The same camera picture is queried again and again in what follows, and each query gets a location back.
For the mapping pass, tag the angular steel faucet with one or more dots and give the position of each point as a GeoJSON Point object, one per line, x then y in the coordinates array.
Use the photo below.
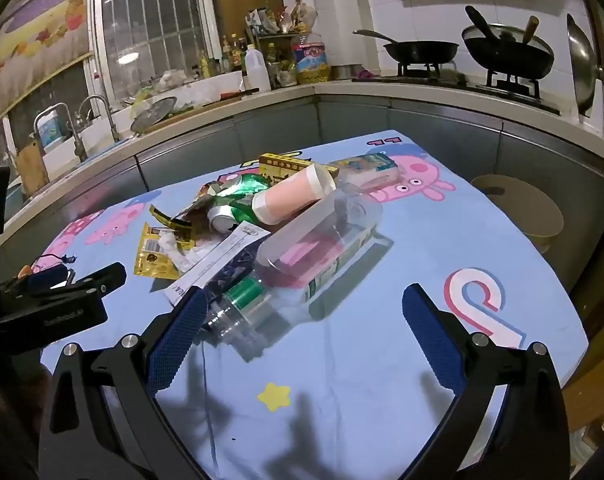
{"type": "Point", "coordinates": [74, 130]}

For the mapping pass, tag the window with metal grille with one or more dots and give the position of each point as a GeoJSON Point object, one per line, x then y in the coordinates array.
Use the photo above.
{"type": "Point", "coordinates": [152, 25]}

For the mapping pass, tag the yellow snack packet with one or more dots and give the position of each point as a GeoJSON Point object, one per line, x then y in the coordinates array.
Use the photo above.
{"type": "Point", "coordinates": [154, 257]}

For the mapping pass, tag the grey kitchen cabinet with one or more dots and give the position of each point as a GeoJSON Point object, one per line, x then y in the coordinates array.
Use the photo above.
{"type": "Point", "coordinates": [262, 132]}

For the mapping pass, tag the yellow cardboard box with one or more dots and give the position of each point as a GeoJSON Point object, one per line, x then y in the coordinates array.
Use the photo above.
{"type": "Point", "coordinates": [284, 164]}

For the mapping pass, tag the fruit print wall poster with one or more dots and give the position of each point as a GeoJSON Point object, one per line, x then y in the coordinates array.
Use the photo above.
{"type": "Point", "coordinates": [37, 45]}

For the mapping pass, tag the green foil wrapper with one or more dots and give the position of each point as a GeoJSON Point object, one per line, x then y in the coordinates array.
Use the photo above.
{"type": "Point", "coordinates": [244, 184]}

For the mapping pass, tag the gooseneck steel faucet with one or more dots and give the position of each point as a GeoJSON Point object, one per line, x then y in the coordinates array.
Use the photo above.
{"type": "Point", "coordinates": [109, 115]}

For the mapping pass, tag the round metal strainer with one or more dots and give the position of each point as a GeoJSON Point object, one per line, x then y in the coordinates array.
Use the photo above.
{"type": "Point", "coordinates": [153, 115]}

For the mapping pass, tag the yellow cooking oil bottle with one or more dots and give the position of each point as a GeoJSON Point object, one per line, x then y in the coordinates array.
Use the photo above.
{"type": "Point", "coordinates": [312, 60]}

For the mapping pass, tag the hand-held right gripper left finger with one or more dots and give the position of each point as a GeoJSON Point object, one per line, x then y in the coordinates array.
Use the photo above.
{"type": "Point", "coordinates": [178, 344]}

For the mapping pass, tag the steel pot lid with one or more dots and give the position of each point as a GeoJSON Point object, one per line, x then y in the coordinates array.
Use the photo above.
{"type": "Point", "coordinates": [584, 65]}

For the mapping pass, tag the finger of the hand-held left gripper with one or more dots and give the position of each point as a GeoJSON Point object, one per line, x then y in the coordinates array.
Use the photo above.
{"type": "Point", "coordinates": [104, 277]}
{"type": "Point", "coordinates": [44, 278]}

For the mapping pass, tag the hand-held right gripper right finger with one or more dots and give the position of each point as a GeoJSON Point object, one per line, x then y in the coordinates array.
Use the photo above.
{"type": "Point", "coordinates": [431, 337]}

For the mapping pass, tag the crumpled white tissue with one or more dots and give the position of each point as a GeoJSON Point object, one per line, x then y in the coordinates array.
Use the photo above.
{"type": "Point", "coordinates": [189, 259]}

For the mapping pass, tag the white plastic jug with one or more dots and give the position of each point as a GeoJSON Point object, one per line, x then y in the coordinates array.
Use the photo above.
{"type": "Point", "coordinates": [257, 72]}

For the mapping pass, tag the kitchen knife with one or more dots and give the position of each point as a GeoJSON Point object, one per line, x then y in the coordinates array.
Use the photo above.
{"type": "Point", "coordinates": [239, 94]}

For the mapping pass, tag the pile of snack bags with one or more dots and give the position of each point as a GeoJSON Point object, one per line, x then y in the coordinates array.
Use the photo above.
{"type": "Point", "coordinates": [277, 17]}

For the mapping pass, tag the gold black wrapper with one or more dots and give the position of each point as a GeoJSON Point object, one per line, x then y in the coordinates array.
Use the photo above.
{"type": "Point", "coordinates": [174, 220]}

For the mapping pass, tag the wooden cutting board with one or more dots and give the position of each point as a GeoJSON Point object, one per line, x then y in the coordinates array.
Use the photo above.
{"type": "Point", "coordinates": [31, 170]}

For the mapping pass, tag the white blue plastic container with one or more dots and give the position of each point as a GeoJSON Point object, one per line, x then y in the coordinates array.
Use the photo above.
{"type": "Point", "coordinates": [49, 132]}

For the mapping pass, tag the beige plastic bin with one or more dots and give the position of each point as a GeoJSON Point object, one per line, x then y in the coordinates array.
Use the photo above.
{"type": "Point", "coordinates": [519, 215]}

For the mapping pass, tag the row of sauce bottles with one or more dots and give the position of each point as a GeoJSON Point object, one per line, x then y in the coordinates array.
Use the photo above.
{"type": "Point", "coordinates": [229, 55]}

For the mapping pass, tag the gas stove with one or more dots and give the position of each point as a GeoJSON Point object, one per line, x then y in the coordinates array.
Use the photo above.
{"type": "Point", "coordinates": [502, 87]}

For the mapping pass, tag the black wok with glass lid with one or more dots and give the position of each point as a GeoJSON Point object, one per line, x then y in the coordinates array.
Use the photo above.
{"type": "Point", "coordinates": [512, 55]}

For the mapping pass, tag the pink paper cup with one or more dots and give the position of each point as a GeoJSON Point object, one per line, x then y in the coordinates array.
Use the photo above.
{"type": "Point", "coordinates": [288, 197]}

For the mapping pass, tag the clear plastic bottle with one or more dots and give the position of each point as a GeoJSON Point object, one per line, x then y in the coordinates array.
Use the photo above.
{"type": "Point", "coordinates": [322, 230]}

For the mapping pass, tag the black frying pan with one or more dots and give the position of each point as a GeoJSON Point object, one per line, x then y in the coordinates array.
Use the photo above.
{"type": "Point", "coordinates": [422, 51]}

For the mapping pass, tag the green aluminium can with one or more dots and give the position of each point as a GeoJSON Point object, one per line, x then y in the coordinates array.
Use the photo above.
{"type": "Point", "coordinates": [234, 216]}

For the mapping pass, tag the cartoon pig printed tablecloth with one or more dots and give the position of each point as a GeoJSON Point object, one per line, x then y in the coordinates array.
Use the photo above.
{"type": "Point", "coordinates": [372, 350]}

